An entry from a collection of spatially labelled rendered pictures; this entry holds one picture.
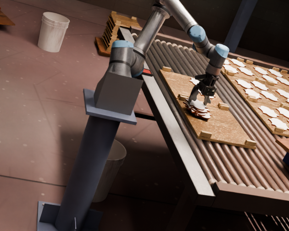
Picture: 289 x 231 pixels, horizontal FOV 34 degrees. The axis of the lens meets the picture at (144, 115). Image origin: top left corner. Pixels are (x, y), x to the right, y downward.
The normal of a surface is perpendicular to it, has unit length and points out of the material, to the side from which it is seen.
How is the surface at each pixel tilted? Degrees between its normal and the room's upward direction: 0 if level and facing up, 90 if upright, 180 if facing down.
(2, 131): 0
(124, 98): 90
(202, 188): 0
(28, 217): 0
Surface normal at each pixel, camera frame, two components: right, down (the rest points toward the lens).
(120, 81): 0.16, 0.48
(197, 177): 0.32, -0.85
